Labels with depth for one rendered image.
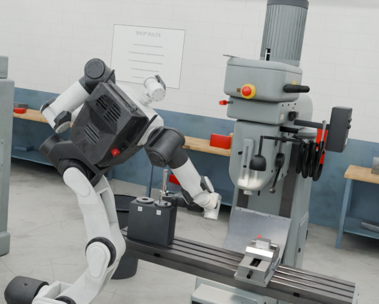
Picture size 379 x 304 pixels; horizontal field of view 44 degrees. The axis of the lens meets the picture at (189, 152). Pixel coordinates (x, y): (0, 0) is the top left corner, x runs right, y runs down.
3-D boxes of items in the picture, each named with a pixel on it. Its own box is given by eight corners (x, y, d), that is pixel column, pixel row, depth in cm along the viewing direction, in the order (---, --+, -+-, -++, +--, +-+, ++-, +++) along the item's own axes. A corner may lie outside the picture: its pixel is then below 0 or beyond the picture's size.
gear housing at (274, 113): (279, 125, 201) (282, 102, 199) (225, 117, 210) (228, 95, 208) (294, 121, 231) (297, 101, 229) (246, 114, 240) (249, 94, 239)
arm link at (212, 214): (201, 196, 239) (223, 199, 235) (197, 216, 237) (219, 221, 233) (195, 191, 229) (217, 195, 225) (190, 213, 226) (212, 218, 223)
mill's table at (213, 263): (353, 321, 198) (357, 304, 197) (103, 249, 244) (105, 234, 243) (357, 300, 219) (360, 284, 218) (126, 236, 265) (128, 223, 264)
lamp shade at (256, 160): (250, 169, 195) (252, 155, 194) (247, 166, 202) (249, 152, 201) (267, 172, 195) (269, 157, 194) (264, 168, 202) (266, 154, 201)
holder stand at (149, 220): (166, 246, 237) (170, 207, 233) (126, 237, 242) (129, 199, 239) (173, 239, 248) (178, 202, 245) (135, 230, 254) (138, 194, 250)
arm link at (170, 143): (177, 173, 191) (160, 147, 184) (162, 173, 197) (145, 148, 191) (192, 154, 197) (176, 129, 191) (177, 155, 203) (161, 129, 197)
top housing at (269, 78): (279, 102, 190) (285, 62, 187) (218, 94, 200) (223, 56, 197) (300, 101, 233) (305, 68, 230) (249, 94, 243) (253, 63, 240)
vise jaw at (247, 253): (271, 262, 213) (272, 254, 212) (244, 255, 217) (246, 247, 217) (273, 257, 219) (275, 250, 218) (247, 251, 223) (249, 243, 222)
